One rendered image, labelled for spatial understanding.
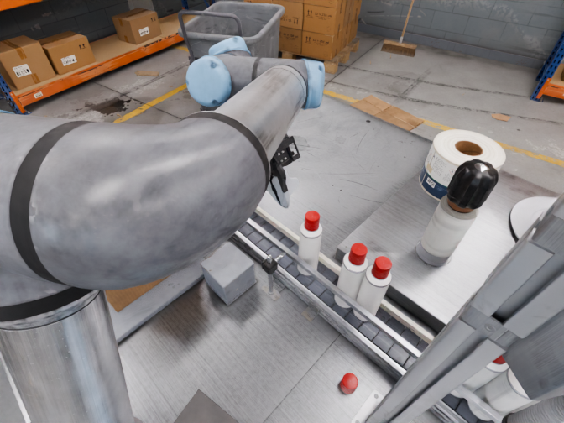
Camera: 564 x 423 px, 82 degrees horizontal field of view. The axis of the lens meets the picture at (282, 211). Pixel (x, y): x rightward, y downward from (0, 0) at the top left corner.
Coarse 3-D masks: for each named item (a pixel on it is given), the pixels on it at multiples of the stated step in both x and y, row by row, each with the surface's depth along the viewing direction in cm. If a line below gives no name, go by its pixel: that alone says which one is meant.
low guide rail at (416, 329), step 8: (264, 216) 94; (272, 224) 93; (280, 224) 91; (288, 232) 89; (296, 240) 88; (320, 256) 84; (328, 264) 83; (336, 264) 82; (336, 272) 82; (384, 304) 75; (392, 312) 74; (400, 312) 73; (400, 320) 73; (408, 320) 72; (416, 328) 71; (424, 336) 70; (432, 336) 70
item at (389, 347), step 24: (264, 240) 92; (288, 240) 92; (288, 264) 86; (312, 288) 81; (336, 312) 78; (384, 312) 77; (384, 336) 73; (408, 336) 73; (408, 360) 69; (456, 408) 64
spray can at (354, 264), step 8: (352, 248) 64; (360, 248) 64; (344, 256) 68; (352, 256) 64; (360, 256) 63; (344, 264) 67; (352, 264) 66; (360, 264) 66; (344, 272) 68; (352, 272) 66; (360, 272) 66; (344, 280) 70; (352, 280) 68; (360, 280) 69; (344, 288) 72; (352, 288) 70; (336, 296) 77; (352, 296) 73; (344, 304) 76
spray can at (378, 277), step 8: (376, 264) 62; (384, 264) 62; (368, 272) 65; (376, 272) 63; (384, 272) 62; (368, 280) 64; (376, 280) 64; (384, 280) 64; (360, 288) 70; (368, 288) 66; (376, 288) 64; (384, 288) 64; (360, 296) 70; (368, 296) 67; (376, 296) 67; (360, 304) 71; (368, 304) 69; (376, 304) 69; (360, 320) 75
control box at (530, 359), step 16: (560, 320) 24; (528, 336) 27; (544, 336) 26; (560, 336) 24; (512, 352) 29; (528, 352) 28; (544, 352) 26; (560, 352) 25; (512, 368) 30; (528, 368) 28; (544, 368) 26; (560, 368) 25; (528, 384) 28; (544, 384) 26; (560, 384) 25
